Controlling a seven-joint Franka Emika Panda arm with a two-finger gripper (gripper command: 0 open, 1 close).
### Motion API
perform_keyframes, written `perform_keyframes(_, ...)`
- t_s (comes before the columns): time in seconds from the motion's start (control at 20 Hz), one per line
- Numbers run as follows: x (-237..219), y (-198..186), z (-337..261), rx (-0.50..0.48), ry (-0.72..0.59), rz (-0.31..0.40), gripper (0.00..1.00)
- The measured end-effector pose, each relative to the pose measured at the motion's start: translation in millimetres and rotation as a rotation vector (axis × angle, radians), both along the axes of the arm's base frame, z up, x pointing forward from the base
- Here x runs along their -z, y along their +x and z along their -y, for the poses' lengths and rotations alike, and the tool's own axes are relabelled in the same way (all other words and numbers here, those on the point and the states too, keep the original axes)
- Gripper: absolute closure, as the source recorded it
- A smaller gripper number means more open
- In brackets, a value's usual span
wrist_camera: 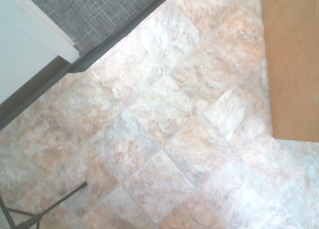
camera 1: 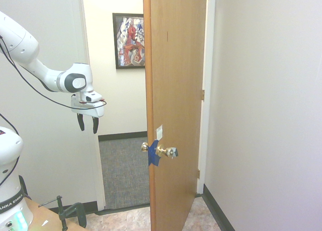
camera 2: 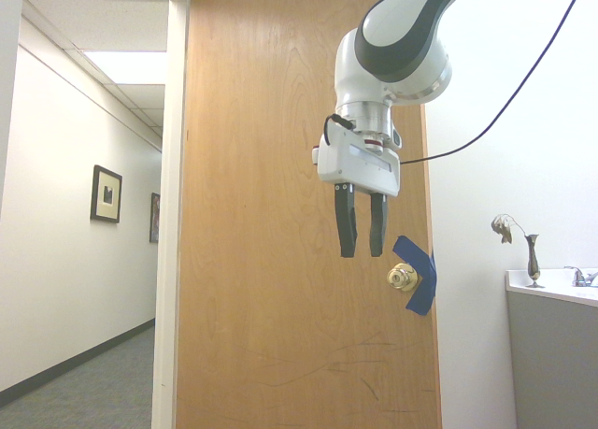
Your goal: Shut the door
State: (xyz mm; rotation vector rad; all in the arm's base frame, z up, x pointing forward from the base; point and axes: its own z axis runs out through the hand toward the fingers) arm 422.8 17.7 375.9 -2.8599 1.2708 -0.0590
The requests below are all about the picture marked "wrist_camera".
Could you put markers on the black tripod stand legs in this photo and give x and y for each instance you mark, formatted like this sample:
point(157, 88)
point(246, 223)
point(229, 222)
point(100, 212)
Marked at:
point(25, 211)

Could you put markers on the black threshold strip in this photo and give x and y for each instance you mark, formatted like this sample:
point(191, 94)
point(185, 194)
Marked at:
point(117, 37)

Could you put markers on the grey woven carpet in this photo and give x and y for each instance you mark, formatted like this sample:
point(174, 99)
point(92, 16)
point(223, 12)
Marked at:
point(99, 9)

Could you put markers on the brown wooden door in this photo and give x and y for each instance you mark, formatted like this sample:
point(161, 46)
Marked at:
point(291, 64)

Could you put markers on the black baseboard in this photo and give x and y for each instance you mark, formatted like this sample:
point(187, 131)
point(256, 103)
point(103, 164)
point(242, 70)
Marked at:
point(30, 94)

